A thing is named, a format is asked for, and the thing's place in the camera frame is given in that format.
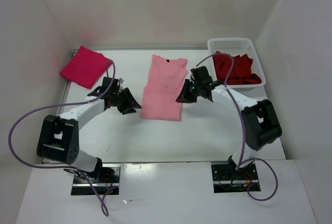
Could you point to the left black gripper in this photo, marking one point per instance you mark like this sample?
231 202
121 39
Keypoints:
129 100

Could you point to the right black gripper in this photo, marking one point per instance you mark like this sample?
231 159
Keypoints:
184 96

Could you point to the light pink t shirt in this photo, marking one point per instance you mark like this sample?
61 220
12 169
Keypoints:
164 84

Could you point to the magenta t shirt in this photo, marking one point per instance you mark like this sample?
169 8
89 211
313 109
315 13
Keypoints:
86 67

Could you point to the dark red t shirt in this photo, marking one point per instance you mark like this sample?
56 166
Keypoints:
241 73

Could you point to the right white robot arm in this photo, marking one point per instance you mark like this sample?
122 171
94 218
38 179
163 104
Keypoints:
259 123

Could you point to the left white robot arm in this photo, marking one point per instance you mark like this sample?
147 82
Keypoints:
59 137

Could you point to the white plastic basket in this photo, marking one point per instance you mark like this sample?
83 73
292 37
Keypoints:
233 46

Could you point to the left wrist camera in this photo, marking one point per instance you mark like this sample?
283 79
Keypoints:
111 86

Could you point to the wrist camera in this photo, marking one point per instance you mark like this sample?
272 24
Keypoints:
111 86
200 75

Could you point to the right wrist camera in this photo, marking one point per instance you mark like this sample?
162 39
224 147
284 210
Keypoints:
200 75

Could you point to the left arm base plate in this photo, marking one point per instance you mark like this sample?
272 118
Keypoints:
107 184

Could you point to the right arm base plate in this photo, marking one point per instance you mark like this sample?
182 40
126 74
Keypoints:
224 181

